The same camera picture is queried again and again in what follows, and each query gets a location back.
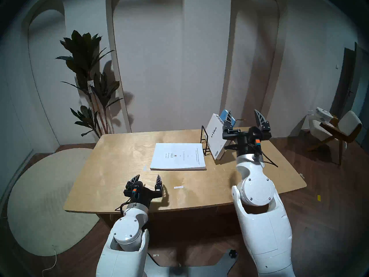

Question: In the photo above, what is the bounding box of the white wooden-frame armchair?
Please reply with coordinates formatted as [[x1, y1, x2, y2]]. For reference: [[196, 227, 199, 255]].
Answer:
[[306, 111, 363, 166]]

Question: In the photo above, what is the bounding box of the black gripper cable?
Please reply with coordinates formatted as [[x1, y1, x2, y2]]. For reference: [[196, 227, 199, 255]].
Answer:
[[223, 144, 278, 168], [114, 198, 131, 216]]

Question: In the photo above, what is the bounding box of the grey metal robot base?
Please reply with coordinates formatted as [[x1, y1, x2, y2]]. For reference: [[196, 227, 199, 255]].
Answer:
[[143, 252, 238, 277]]

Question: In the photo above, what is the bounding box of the round cream rug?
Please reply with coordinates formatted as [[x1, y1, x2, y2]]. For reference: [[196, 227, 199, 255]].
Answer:
[[7, 148, 100, 257]]

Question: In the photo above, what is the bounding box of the thick white EVERO book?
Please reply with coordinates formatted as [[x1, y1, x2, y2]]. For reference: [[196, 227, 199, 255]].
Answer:
[[205, 113, 235, 161]]

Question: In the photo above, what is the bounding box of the dark brown open door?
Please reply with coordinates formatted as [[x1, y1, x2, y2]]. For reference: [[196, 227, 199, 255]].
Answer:
[[331, 48, 356, 118]]

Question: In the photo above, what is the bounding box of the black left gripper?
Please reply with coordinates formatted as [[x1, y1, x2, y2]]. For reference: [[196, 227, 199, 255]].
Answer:
[[123, 174, 163, 207]]

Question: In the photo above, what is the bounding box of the large thin white book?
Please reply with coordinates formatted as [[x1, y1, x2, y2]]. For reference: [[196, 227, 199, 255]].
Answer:
[[150, 143, 207, 171]]

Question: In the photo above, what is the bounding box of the white floor cable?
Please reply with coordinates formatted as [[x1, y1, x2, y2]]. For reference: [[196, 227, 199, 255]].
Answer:
[[42, 248, 58, 277]]

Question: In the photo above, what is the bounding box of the tall dark green plant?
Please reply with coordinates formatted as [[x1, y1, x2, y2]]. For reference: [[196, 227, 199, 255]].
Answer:
[[55, 30, 124, 138]]

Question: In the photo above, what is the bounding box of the black wire book stand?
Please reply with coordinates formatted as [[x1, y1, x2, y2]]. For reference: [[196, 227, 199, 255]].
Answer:
[[200, 125, 215, 157]]

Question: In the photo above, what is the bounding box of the white box on armchair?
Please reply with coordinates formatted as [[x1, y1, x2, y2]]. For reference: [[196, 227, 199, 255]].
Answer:
[[314, 107, 333, 122]]

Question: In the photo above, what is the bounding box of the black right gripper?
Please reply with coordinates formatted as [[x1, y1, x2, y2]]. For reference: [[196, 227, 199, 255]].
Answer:
[[221, 109, 272, 157]]

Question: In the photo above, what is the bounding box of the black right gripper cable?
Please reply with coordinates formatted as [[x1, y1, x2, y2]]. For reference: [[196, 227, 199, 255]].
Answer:
[[223, 144, 278, 168]]

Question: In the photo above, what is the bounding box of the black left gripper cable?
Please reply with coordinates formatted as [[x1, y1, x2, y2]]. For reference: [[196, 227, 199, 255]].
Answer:
[[114, 198, 131, 216]]

